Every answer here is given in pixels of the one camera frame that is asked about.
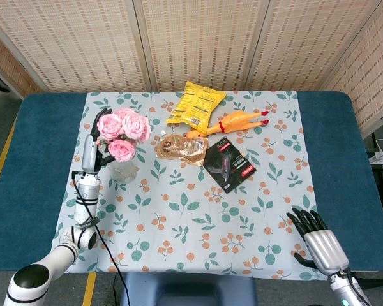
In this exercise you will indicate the pink artificial rose bouquet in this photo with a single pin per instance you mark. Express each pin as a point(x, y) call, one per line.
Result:
point(131, 124)

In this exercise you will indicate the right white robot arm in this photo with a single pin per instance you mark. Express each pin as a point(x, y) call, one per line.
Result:
point(341, 290)

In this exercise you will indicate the yellow snack bag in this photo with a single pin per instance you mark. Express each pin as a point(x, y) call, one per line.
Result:
point(194, 105)

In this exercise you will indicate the yellow rubber chicken toy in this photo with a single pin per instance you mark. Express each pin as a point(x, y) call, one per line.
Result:
point(236, 121)

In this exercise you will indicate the brown transparent food pouch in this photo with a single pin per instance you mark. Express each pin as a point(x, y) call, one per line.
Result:
point(182, 150)

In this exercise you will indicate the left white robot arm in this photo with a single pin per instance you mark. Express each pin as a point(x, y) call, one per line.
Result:
point(86, 191)

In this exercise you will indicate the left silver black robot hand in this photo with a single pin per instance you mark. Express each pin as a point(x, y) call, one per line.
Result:
point(90, 153)

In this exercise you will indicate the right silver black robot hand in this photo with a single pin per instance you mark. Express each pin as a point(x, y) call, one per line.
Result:
point(325, 248)

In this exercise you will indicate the floral orange fruit tablecloth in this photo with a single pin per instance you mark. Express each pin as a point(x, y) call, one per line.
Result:
point(191, 223)

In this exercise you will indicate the teal felt table cover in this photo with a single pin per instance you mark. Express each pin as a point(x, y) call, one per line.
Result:
point(28, 159)

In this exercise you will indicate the black glue gun package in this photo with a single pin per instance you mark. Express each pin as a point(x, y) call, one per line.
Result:
point(229, 165)

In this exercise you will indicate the clear textured glass vase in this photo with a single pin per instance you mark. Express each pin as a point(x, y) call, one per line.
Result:
point(123, 172)

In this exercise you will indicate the woven folding screen panel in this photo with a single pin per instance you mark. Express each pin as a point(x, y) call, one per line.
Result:
point(201, 41)
point(306, 41)
point(6, 63)
point(376, 70)
point(76, 41)

